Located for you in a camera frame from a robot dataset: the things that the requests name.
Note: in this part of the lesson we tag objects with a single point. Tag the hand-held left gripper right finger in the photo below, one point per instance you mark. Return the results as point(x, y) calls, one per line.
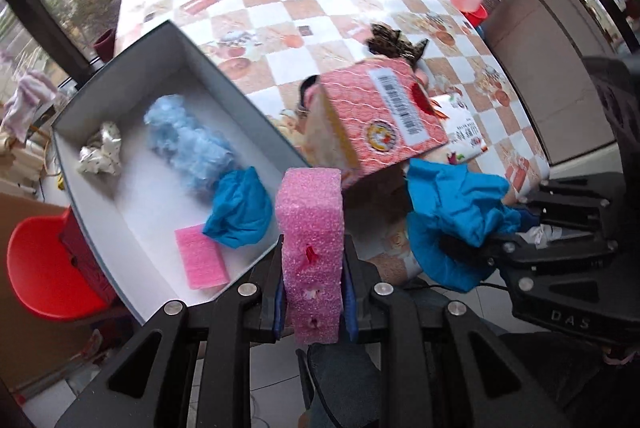
point(348, 308)

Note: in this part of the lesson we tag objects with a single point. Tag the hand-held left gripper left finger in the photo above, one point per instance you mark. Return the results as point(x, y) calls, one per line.
point(278, 308)

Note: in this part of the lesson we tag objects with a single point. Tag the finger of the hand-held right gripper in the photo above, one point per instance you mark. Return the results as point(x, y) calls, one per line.
point(550, 250)
point(575, 208)

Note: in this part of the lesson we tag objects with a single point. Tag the tall pink foam block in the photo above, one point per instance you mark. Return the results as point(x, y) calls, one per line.
point(310, 228)

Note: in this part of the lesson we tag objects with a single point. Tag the wide pink foam block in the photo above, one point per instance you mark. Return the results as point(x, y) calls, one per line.
point(200, 253)

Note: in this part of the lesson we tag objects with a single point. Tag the blue glove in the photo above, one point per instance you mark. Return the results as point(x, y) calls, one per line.
point(235, 208)
point(450, 208)

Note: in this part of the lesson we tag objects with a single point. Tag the grey cardboard box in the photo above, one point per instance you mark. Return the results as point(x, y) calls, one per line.
point(150, 208)

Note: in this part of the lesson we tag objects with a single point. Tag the light blue plastic cover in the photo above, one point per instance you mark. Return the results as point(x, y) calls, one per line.
point(190, 143)

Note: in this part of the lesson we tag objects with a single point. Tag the pink knitted sock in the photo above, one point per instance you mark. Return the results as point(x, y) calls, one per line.
point(316, 91)

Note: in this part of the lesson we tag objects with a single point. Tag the white polka dot scrunchie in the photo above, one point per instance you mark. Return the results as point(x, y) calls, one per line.
point(102, 151)

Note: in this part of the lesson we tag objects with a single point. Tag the leopard print scrunchie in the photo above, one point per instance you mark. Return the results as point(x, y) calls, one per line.
point(395, 41)

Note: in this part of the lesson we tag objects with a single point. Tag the floral tissue pack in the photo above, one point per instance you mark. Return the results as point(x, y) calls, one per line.
point(460, 128)

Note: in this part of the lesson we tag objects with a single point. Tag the red patterned box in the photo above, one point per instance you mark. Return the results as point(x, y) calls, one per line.
point(375, 108)

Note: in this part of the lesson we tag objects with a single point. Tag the red plastic basin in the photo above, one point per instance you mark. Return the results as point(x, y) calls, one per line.
point(477, 14)

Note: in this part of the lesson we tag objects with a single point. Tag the red plastic chair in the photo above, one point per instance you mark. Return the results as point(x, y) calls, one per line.
point(40, 268)

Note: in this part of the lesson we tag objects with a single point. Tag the checked tablecloth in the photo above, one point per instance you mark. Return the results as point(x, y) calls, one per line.
point(325, 8)

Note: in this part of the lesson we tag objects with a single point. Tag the dark red pot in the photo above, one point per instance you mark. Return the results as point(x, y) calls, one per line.
point(104, 46)

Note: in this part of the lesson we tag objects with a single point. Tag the pale pink cloth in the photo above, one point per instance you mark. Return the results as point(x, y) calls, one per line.
point(30, 98)

